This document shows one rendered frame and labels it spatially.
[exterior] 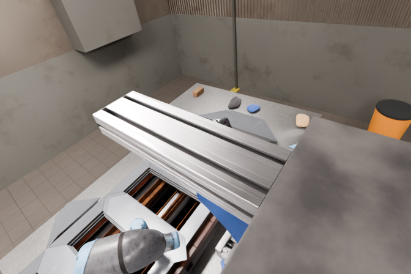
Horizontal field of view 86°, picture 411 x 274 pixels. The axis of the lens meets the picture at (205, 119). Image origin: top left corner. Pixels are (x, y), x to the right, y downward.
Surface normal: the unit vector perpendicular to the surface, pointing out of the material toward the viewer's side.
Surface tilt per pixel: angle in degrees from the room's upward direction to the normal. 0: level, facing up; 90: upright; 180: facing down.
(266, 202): 0
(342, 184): 0
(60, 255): 0
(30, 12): 90
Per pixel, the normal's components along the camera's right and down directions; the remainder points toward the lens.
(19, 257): -0.11, -0.78
